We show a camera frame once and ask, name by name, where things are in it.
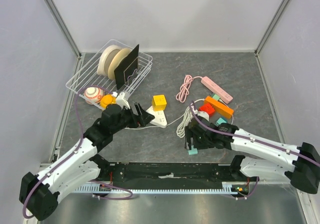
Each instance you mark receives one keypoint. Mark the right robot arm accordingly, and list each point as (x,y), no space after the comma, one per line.
(298,164)

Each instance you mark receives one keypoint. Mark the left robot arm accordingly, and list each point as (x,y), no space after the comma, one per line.
(41,193)

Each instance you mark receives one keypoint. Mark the yellow cube plug adapter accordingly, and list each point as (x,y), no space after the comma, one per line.
(159,102)

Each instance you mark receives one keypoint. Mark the teal plug adapter front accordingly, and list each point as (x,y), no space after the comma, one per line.
(192,153)

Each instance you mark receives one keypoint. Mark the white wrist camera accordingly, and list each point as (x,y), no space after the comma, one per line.
(202,114)
(122,99)

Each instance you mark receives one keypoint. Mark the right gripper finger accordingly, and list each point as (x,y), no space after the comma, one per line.
(187,139)
(193,149)

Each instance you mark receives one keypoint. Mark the red cube plug adapter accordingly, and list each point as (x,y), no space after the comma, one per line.
(207,108)

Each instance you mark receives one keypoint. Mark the beige round plate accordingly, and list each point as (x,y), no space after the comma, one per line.
(123,53)

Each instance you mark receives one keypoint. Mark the black square board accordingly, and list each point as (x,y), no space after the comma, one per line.
(126,68)

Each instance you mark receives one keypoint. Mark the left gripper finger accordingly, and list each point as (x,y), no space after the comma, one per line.
(140,110)
(146,119)

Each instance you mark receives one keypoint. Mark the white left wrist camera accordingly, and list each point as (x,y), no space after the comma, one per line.
(122,99)

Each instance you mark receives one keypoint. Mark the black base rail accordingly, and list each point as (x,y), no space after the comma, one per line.
(143,175)

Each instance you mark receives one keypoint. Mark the pink power strip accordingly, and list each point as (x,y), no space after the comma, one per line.
(216,89)

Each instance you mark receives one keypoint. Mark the white wire dish rack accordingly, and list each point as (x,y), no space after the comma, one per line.
(87,75)

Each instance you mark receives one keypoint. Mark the teal plug adapter right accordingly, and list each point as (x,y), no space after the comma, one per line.
(220,121)

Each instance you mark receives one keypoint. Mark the orange power strip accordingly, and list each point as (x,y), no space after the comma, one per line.
(221,108)

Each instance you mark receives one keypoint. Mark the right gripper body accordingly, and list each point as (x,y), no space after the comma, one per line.
(201,142)

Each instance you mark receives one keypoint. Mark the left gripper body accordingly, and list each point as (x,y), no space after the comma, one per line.
(130,120)

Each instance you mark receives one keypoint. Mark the teal plug adapter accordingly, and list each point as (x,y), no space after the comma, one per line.
(192,153)
(220,121)

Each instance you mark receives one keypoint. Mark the green plug adapter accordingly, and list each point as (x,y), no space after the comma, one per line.
(216,97)

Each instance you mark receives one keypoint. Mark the white orange striped ball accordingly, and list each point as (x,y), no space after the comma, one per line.
(93,95)

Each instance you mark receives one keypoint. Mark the slotted cable duct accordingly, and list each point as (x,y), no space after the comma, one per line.
(96,188)

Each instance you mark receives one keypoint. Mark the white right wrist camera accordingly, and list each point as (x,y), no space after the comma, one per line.
(202,114)

